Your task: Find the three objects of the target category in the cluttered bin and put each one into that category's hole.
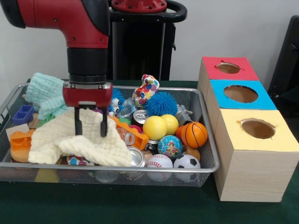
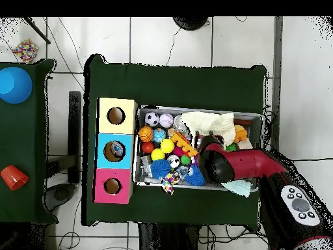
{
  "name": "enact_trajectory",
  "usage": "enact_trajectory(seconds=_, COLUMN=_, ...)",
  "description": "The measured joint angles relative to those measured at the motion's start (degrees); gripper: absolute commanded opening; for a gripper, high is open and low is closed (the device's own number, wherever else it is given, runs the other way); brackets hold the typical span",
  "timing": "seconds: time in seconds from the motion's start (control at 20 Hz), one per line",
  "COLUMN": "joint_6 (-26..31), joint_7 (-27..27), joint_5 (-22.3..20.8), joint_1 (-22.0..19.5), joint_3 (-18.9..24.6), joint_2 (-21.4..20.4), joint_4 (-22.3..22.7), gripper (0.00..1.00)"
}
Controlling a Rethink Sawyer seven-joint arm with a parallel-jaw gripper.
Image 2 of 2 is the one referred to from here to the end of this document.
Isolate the cream waffle cloth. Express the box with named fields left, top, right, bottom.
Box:
left=181, top=111, right=237, bottom=148

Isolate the clear plastic packet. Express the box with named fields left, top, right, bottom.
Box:
left=111, top=141, right=126, bottom=158

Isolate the shallow clear mesh bin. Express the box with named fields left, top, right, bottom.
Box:
left=133, top=105, right=263, bottom=193

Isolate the wooden box with three holes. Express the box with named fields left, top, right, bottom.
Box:
left=93, top=96, right=139, bottom=205

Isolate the globe print ball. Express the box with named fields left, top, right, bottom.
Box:
left=153, top=128, right=167, bottom=143

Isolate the large yellow ball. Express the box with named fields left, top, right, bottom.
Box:
left=159, top=138, right=175, bottom=154

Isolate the small baseball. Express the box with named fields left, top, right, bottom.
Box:
left=159, top=113, right=175, bottom=129

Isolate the small yellow ball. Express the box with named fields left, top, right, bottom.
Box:
left=150, top=148, right=166, bottom=162

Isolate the small orange basketball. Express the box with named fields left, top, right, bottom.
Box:
left=138, top=126, right=155, bottom=143

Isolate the small soccer ball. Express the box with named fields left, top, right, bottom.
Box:
left=144, top=111, right=161, bottom=128

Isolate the blue spiky ball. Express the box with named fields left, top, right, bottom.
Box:
left=150, top=158, right=172, bottom=180
left=185, top=165, right=207, bottom=188

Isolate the colourful spotted plush toy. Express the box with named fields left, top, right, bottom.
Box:
left=161, top=171, right=181, bottom=195

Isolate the dark green table cloth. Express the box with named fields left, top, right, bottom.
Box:
left=82, top=54, right=267, bottom=230

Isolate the mint green cloth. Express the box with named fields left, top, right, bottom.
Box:
left=220, top=179, right=252, bottom=199

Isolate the black round stand base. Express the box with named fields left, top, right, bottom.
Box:
left=172, top=16, right=210, bottom=31

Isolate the green covered side table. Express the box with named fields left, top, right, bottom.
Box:
left=0, top=58, right=57, bottom=226

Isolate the red cup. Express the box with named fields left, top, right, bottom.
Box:
left=0, top=165, right=29, bottom=191

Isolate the blue bowl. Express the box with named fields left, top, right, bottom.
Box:
left=0, top=66, right=33, bottom=105

